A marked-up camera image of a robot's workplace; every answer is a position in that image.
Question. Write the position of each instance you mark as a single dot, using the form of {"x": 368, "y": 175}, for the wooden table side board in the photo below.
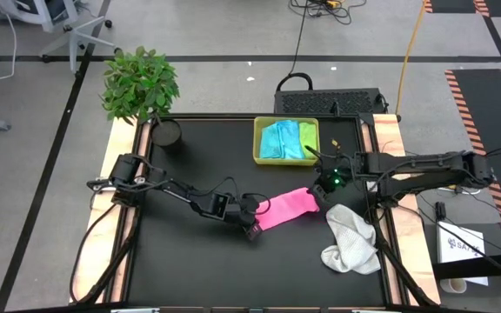
{"x": 122, "y": 126}
{"x": 411, "y": 243}

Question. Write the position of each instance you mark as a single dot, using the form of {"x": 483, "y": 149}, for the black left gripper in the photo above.
{"x": 242, "y": 211}

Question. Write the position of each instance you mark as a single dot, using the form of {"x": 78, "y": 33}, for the white printed booklet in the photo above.
{"x": 455, "y": 237}

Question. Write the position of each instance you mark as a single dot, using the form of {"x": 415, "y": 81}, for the black aluminium table frame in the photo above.
{"x": 207, "y": 116}

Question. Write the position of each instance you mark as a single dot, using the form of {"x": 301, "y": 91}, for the black hazard-striped floor mat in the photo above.
{"x": 450, "y": 5}
{"x": 485, "y": 130}

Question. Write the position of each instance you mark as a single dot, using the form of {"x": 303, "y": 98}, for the lime green microfiber towel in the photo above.
{"x": 309, "y": 137}

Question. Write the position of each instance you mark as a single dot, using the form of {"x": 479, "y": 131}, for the pink microfiber towel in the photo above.
{"x": 287, "y": 208}

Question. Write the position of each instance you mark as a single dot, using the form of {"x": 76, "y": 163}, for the beige tape roll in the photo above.
{"x": 452, "y": 285}

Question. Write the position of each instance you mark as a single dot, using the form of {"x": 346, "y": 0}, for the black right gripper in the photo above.
{"x": 337, "y": 174}

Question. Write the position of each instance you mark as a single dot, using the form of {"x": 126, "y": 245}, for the grey office chair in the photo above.
{"x": 74, "y": 37}

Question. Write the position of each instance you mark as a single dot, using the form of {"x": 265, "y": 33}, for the white microfiber towel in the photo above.
{"x": 352, "y": 243}

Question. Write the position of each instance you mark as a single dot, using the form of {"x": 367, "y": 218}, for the light blue microfiber towel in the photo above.
{"x": 290, "y": 139}

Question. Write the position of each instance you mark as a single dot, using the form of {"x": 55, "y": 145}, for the black perforated computer case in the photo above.
{"x": 320, "y": 102}

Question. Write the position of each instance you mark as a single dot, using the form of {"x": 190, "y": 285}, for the yellow plastic bin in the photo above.
{"x": 257, "y": 130}

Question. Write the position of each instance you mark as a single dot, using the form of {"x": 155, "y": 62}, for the green potted plant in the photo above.
{"x": 141, "y": 84}

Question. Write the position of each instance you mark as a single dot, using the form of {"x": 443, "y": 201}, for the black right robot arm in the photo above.
{"x": 429, "y": 169}

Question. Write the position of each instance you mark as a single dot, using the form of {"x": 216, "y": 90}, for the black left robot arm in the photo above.
{"x": 168, "y": 187}

